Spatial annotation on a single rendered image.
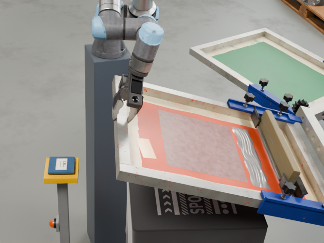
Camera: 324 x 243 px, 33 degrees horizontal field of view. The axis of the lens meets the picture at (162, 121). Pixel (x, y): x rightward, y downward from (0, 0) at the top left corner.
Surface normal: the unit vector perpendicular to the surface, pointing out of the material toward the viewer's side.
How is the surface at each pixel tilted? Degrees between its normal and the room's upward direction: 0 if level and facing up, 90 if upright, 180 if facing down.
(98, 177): 90
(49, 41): 0
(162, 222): 0
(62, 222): 90
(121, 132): 16
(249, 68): 0
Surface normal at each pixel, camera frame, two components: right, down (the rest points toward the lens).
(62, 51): 0.07, -0.83
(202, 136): 0.33, -0.80
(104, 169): 0.35, 0.54
